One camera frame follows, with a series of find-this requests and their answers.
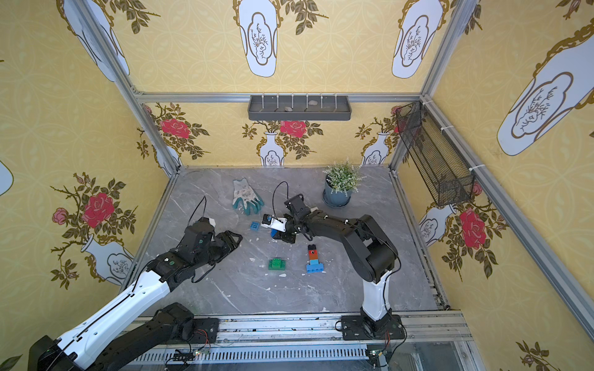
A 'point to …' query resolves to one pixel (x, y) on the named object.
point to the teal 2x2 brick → (314, 261)
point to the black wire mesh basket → (447, 176)
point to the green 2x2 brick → (277, 262)
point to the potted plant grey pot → (336, 199)
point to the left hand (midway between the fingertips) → (242, 240)
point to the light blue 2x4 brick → (315, 268)
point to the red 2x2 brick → (312, 252)
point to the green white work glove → (245, 198)
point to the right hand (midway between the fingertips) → (276, 233)
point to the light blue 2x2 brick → (254, 226)
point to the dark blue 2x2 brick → (273, 233)
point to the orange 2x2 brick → (314, 256)
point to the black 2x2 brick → (312, 247)
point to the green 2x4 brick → (283, 267)
